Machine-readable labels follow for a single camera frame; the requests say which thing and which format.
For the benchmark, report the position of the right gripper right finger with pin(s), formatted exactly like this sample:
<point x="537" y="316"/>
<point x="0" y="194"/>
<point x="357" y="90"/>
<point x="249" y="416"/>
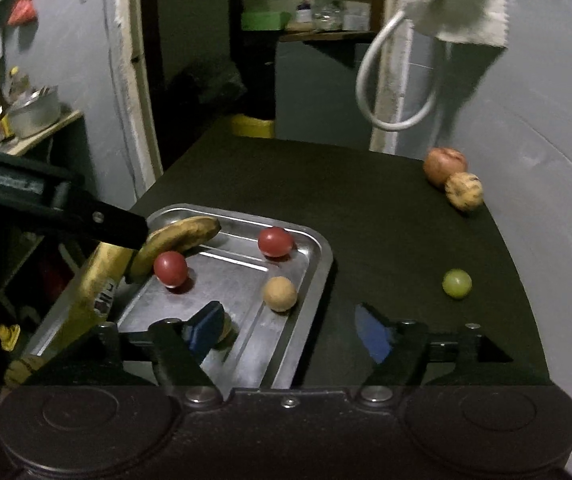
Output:
<point x="399" y="351"/>

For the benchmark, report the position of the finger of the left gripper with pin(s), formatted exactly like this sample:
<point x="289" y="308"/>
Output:
<point x="105" y="223"/>

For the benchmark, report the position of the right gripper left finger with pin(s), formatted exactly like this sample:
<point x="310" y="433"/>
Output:
<point x="178" y="349"/>

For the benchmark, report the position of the yellow banana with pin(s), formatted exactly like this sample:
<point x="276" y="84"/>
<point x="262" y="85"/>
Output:
<point x="84" y="304"/>

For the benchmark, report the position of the red cherry tomato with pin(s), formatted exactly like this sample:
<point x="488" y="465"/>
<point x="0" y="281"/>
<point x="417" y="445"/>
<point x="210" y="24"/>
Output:
<point x="275" y="242"/>
<point x="171" y="269"/>

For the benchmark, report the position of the dark spotted banana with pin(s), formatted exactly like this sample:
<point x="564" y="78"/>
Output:
<point x="182" y="235"/>

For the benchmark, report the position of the green grape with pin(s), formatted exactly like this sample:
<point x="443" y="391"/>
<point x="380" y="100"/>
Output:
<point x="457" y="283"/>

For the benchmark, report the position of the tan round longan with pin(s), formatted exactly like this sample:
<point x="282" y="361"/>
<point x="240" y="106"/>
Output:
<point x="226" y="329"/>
<point x="279" y="294"/>

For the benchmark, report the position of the striped pepino melon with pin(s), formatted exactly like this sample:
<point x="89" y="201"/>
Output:
<point x="464" y="191"/>

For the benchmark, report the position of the metal cooking pot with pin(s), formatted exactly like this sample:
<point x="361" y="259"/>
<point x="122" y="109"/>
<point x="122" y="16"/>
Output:
<point x="35" y="113"/>

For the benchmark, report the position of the silver metal tray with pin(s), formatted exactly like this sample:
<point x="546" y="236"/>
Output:
<point x="264" y="347"/>

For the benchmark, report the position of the red plastic bag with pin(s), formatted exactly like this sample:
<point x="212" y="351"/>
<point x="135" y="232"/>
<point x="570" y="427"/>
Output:
<point x="23" y="13"/>

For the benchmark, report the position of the green box on shelf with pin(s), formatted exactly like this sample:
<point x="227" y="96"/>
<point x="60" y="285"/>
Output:
<point x="264" y="21"/>

